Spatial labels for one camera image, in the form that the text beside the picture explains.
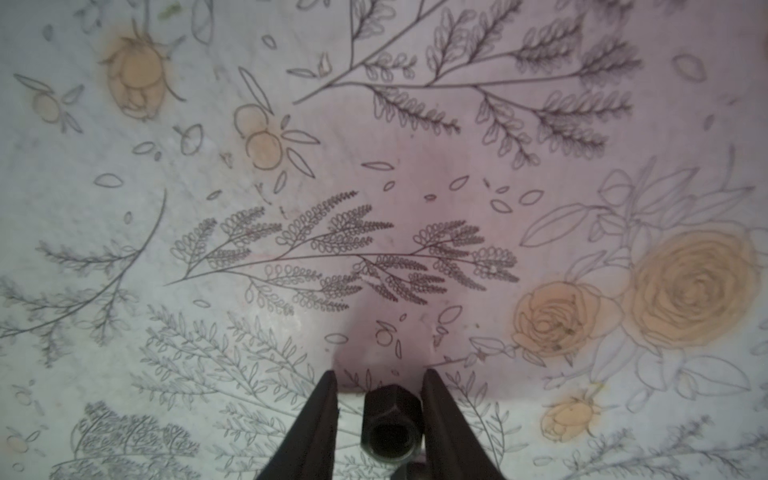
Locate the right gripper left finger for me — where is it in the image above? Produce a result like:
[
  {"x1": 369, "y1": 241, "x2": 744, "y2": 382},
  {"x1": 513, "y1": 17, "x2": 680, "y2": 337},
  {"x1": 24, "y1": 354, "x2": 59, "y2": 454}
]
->
[{"x1": 255, "y1": 370, "x2": 339, "y2": 480}]

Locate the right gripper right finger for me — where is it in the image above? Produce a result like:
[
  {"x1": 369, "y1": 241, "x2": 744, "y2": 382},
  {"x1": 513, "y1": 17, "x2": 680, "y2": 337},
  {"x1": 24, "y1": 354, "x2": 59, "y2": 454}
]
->
[{"x1": 420, "y1": 369, "x2": 504, "y2": 480}]

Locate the black hex nut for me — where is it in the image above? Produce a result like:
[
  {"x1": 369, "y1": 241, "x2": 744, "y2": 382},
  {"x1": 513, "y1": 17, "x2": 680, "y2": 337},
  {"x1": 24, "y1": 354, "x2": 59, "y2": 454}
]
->
[{"x1": 360, "y1": 384, "x2": 424, "y2": 464}]

